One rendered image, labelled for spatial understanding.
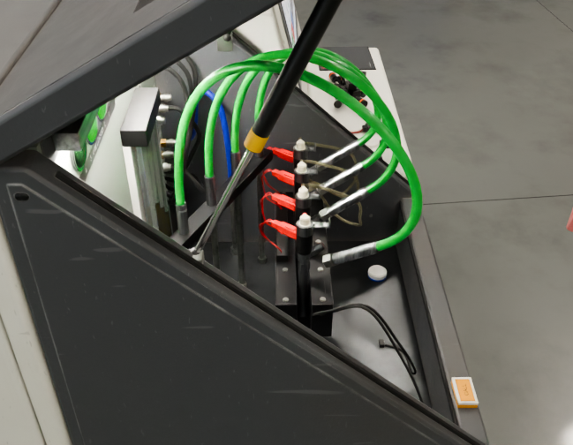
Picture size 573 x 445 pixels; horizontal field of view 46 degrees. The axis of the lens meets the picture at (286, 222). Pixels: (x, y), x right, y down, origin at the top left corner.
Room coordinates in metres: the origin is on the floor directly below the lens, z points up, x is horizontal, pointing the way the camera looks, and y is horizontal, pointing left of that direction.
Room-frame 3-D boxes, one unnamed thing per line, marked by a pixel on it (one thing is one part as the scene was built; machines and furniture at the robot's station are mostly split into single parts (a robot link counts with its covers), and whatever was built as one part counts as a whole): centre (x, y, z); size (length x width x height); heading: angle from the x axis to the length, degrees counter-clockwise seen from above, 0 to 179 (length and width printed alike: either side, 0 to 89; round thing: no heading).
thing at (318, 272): (1.01, -0.03, 0.91); 0.34 x 0.10 x 0.15; 1
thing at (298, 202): (0.97, -0.04, 1.01); 0.05 x 0.03 x 0.21; 91
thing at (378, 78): (1.59, -0.17, 0.97); 0.70 x 0.22 x 0.03; 1
